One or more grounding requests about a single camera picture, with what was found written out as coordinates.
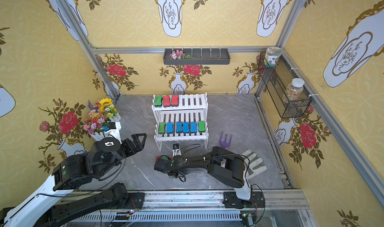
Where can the flower bouquet in white planter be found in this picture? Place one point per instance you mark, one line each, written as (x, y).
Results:
(101, 113)

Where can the red eraser top shelf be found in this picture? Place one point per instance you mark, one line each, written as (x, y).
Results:
(166, 101)
(175, 101)

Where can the clear jar white lid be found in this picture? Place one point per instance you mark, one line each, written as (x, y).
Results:
(294, 89)

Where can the jar with patterned label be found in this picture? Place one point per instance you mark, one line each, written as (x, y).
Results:
(272, 56)

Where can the grey wall tray with flowers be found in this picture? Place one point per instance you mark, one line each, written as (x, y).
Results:
(196, 56)

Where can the purple garden fork pink handle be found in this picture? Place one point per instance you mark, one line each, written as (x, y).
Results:
(223, 142)

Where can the blue eraser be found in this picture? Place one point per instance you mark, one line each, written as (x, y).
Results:
(186, 127)
(193, 127)
(179, 127)
(169, 127)

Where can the white wooden two-tier shelf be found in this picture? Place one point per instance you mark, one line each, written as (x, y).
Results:
(192, 108)

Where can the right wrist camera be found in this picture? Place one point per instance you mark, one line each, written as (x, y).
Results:
(176, 150)

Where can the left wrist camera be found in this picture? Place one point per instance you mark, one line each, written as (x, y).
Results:
(112, 129)

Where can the green eraser lower shelf left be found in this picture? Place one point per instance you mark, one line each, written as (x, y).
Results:
(161, 128)

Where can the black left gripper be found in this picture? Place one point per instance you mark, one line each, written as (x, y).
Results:
(130, 146)

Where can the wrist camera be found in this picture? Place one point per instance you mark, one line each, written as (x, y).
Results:
(112, 129)
(176, 150)

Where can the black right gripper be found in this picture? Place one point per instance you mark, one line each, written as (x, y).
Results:
(167, 164)

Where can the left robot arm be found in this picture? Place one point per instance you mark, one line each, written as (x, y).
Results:
(41, 209)

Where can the black wire wall basket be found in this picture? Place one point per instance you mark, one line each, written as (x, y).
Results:
(276, 79)

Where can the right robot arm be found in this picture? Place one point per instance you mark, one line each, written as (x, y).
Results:
(227, 167)

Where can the white gardening glove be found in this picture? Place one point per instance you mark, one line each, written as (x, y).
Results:
(254, 163)

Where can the green eraser lower shelf right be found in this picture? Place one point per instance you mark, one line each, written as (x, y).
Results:
(202, 126)

